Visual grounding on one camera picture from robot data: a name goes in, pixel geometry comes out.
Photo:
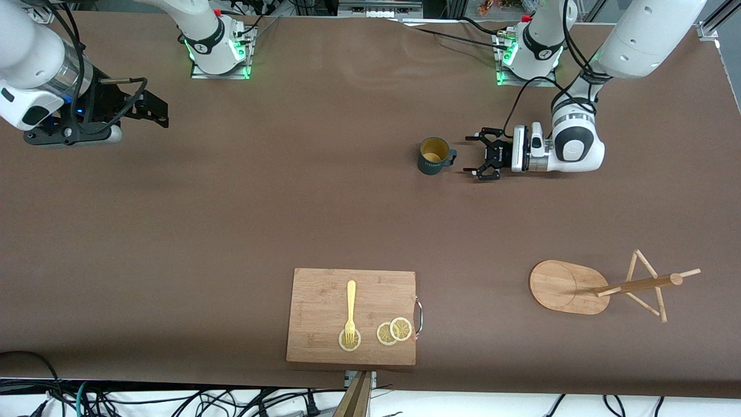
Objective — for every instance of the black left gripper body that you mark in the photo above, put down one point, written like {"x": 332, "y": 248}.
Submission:
{"x": 502, "y": 155}

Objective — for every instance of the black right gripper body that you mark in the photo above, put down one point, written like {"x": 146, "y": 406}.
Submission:
{"x": 107, "y": 99}

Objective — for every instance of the dark teal mug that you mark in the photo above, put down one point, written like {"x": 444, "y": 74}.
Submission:
{"x": 431, "y": 165}

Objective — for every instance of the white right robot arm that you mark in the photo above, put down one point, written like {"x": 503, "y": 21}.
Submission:
{"x": 29, "y": 52}

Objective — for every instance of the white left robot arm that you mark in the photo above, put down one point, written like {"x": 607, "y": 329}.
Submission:
{"x": 642, "y": 35}

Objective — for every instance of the wooden cup rack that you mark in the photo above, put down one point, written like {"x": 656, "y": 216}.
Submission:
{"x": 561, "y": 286}

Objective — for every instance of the grey metal equipment box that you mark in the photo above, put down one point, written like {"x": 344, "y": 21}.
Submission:
{"x": 379, "y": 8}

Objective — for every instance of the yellow plastic fork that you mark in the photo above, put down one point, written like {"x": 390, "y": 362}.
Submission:
{"x": 351, "y": 301}

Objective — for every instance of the bamboo cutting board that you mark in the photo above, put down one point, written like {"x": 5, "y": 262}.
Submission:
{"x": 318, "y": 313}

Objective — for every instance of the lemon slice under fork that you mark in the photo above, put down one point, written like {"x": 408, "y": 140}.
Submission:
{"x": 341, "y": 341}

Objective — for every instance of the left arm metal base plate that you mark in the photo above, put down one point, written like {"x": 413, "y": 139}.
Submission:
{"x": 550, "y": 81}

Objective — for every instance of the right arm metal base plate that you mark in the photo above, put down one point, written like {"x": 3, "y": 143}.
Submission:
{"x": 246, "y": 58}

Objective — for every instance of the metal clamp bracket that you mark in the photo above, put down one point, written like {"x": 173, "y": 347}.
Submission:
{"x": 373, "y": 377}

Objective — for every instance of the wooden post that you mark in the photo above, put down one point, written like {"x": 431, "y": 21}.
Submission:
{"x": 354, "y": 399}

